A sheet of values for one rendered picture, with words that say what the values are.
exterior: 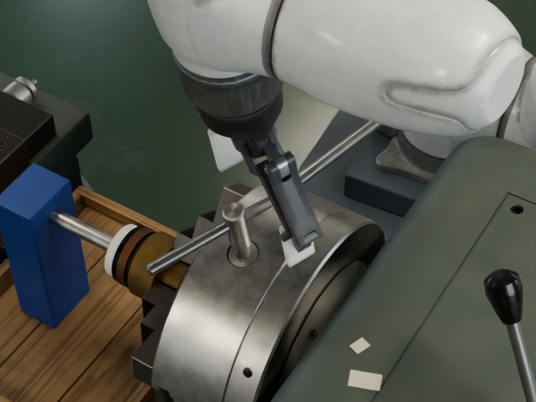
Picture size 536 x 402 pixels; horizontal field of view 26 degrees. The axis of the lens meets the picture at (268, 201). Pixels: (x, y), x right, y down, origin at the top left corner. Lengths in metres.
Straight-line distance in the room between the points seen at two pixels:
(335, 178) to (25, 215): 0.68
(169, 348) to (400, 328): 0.25
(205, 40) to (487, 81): 0.21
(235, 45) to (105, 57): 2.53
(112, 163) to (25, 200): 1.60
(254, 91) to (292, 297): 0.31
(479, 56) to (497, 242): 0.45
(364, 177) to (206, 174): 1.16
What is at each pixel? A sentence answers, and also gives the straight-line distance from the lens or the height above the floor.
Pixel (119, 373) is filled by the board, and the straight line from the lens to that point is 1.56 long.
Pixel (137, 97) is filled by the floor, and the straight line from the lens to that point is 3.24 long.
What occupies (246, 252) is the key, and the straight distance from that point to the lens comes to 1.20.
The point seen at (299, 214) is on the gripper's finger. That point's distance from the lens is 1.04.
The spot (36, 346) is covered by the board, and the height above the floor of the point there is 0.88.
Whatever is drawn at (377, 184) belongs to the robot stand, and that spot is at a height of 0.80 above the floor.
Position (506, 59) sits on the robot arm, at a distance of 0.81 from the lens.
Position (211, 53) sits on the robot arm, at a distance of 0.88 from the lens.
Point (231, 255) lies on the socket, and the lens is 1.22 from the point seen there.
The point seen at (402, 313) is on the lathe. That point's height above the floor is 1.26.
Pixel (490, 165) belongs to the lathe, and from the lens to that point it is 1.29.
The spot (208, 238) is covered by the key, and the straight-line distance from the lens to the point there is 1.15.
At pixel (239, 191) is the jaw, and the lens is 1.32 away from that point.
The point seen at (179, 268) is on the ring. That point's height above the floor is 1.11.
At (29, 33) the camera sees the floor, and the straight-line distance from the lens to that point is 3.49.
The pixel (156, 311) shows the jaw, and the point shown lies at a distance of 1.34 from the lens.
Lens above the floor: 2.16
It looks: 47 degrees down
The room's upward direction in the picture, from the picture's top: straight up
